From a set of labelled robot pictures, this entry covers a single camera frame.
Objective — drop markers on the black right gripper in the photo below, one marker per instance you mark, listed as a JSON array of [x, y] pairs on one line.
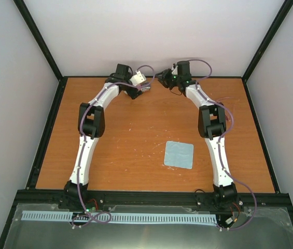
[[163, 78]]

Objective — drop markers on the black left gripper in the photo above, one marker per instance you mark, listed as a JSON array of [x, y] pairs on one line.
[[132, 96]]

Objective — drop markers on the flag print glasses case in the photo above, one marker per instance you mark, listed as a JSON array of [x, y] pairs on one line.
[[145, 86]]

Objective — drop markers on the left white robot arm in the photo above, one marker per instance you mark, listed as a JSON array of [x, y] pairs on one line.
[[91, 124]]

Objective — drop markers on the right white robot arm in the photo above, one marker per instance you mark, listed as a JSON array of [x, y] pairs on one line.
[[212, 126]]

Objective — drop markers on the light blue cleaning cloth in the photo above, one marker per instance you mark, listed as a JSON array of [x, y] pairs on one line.
[[179, 155]]

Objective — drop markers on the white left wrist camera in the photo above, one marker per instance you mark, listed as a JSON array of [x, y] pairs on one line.
[[138, 79]]

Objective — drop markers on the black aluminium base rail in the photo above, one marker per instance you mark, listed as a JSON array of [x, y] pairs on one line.
[[108, 199]]

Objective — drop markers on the light blue slotted cable duct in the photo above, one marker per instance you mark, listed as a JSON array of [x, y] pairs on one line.
[[122, 218]]

